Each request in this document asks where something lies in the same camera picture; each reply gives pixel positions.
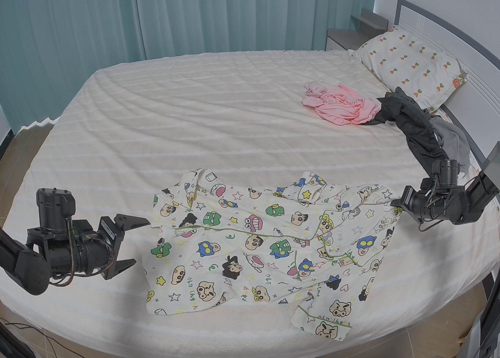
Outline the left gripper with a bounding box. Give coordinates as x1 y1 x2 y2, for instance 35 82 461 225
72 213 152 280

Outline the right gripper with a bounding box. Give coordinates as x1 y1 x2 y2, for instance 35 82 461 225
398 185 441 220

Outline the white printed pyjama top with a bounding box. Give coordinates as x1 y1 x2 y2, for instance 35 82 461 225
142 168 404 341

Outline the bed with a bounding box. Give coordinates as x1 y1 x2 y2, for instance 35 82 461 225
0 0 500 349

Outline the grey garment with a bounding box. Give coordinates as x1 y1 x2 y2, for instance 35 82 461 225
430 114 472 178

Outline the black garment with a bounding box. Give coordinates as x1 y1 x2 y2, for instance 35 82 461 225
365 86 451 178

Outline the pink garment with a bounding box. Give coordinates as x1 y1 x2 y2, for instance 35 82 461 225
300 80 382 126

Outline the white printed pillow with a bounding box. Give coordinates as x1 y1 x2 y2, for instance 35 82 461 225
353 25 469 113

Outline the grey bedside table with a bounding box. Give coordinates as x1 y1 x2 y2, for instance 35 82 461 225
326 7 388 52

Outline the blue-green curtain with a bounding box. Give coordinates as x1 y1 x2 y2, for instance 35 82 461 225
0 0 136 131
132 0 380 61

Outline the black cable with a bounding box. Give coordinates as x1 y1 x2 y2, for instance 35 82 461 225
0 322 64 358
416 218 451 233

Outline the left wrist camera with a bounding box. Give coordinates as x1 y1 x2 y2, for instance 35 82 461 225
73 219 99 238

